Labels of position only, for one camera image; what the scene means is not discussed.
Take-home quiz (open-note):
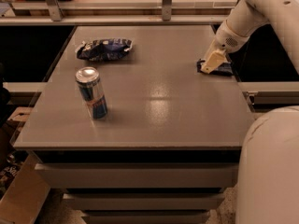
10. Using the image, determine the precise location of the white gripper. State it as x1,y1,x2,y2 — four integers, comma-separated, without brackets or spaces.
200,21,249,74

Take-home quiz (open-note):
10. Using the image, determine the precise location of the dark blue snack packet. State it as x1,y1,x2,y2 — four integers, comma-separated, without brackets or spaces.
196,60,234,77

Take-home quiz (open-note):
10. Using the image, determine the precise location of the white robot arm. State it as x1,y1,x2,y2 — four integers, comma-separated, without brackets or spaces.
200,0,299,224

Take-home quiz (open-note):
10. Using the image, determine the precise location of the blue silver redbull can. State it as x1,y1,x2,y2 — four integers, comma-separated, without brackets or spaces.
75,66,107,119

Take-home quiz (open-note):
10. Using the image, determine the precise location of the crumpled blue chip bag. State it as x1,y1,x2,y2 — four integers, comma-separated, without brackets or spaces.
76,38,133,62

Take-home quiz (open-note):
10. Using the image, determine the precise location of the grey top drawer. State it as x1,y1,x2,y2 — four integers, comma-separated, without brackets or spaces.
35,163,238,189

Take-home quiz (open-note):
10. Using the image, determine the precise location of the grey drawer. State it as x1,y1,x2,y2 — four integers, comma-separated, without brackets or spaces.
82,211,209,224
35,163,238,189
63,193,224,211

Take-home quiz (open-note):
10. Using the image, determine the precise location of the grey middle drawer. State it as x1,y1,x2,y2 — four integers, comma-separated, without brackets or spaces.
63,193,224,211

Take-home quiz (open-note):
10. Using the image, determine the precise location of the grey bottom drawer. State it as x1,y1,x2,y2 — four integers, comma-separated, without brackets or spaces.
82,211,209,224

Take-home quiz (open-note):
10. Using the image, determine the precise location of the cardboard box left floor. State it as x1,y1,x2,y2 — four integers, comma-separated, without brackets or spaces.
0,106,51,224

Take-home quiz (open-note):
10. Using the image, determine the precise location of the metal rail frame behind table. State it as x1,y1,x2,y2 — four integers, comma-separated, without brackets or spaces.
0,0,238,26

